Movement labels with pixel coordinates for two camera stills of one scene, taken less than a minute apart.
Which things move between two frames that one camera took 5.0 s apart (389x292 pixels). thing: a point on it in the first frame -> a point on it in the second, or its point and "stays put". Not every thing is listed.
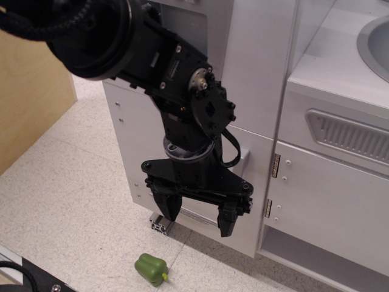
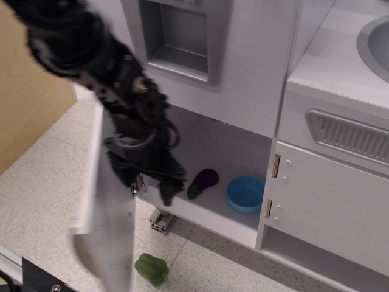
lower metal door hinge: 268,208 stays put
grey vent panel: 358,139 stays put
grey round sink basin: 372,45 stays put
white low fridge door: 140,128 -> 104,235
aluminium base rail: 6,254 stays put
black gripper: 195,173 -> 144,143
